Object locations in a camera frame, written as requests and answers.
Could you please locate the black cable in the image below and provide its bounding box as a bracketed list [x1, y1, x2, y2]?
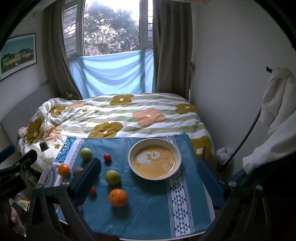
[218, 105, 263, 172]

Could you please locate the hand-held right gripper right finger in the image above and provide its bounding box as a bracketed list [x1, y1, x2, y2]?
[196, 159, 278, 241]

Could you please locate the grey-green curtain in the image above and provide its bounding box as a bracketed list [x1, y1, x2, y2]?
[152, 0, 193, 100]
[43, 1, 82, 100]

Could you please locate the window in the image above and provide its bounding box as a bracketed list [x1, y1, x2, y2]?
[62, 0, 154, 57]

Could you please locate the white hanging garment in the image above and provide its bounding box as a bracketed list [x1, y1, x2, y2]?
[242, 67, 296, 175]

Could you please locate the floral striped blanket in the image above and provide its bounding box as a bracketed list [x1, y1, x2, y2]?
[17, 93, 219, 167]

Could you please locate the green round fruit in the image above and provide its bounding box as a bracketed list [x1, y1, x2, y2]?
[105, 170, 121, 186]
[80, 148, 93, 160]

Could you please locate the white crumpled plastic bag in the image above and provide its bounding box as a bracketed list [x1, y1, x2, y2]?
[216, 146, 233, 164]

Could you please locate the blue patterned tablecloth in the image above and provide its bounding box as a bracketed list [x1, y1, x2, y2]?
[53, 133, 215, 240]

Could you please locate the light blue window cloth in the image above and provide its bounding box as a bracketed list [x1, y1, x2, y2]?
[69, 50, 155, 98]

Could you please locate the grey headboard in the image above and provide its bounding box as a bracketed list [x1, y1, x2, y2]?
[0, 82, 56, 149]

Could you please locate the person's left hand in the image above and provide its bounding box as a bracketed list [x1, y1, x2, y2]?
[8, 205, 27, 235]

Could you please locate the orange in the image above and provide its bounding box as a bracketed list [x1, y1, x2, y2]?
[109, 189, 128, 207]
[58, 164, 70, 178]

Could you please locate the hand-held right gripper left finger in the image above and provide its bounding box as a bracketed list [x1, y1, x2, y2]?
[26, 158, 102, 241]

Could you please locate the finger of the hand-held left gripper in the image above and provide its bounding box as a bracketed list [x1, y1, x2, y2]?
[0, 144, 16, 164]
[0, 149, 38, 186]

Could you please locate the cream bowl with duck print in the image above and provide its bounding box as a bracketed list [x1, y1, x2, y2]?
[128, 138, 182, 180]

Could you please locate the white flat stick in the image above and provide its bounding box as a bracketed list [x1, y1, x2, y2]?
[38, 167, 48, 186]

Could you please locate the framed wall poster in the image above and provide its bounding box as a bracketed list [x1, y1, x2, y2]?
[0, 33, 37, 81]

